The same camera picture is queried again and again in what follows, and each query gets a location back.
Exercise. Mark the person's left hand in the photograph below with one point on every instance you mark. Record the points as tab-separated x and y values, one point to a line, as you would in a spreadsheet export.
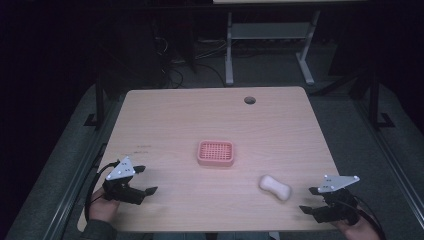
103	210

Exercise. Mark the white metal desk frame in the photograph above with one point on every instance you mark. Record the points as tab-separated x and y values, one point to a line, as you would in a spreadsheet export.
266	30

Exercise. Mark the aluminium floor rail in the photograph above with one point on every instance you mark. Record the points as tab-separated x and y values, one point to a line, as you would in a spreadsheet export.
71	186
396	170

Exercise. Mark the white soap bar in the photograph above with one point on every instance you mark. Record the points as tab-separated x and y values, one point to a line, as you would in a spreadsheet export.
275	187

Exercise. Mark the black metal stand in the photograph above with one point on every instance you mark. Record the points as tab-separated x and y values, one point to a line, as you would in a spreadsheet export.
99	100
374	100

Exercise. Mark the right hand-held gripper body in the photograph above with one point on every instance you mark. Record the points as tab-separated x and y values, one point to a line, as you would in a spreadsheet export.
335	183

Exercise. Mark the person's right hand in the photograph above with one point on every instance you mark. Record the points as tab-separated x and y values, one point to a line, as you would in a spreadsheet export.
361	231

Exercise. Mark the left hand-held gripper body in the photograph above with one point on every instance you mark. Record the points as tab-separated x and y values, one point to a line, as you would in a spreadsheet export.
120	171

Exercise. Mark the pink soap dish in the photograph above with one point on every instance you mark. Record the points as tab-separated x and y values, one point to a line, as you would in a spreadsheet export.
215	153

